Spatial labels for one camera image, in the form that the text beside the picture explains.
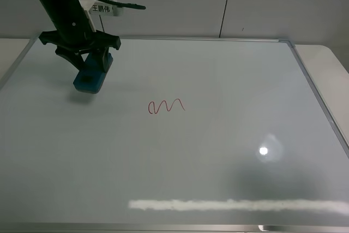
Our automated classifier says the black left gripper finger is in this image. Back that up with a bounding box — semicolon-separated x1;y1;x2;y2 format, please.
95;47;109;72
55;47;85;71

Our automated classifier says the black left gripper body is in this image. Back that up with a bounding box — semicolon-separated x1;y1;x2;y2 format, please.
39;11;121;51

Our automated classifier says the teal whiteboard eraser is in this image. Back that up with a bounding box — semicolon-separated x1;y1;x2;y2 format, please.
73;53;107;94

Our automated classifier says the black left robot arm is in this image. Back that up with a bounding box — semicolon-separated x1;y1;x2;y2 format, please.
39;0;121;73

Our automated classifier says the red marker scribble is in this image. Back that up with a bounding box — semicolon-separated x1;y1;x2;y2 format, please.
147;98;185;115

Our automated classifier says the white labelled wrist camera box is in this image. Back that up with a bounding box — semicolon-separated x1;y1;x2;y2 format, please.
79;0;124;32

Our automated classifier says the white whiteboard with aluminium frame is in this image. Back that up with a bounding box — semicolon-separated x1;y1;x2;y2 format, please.
1;38;348;232

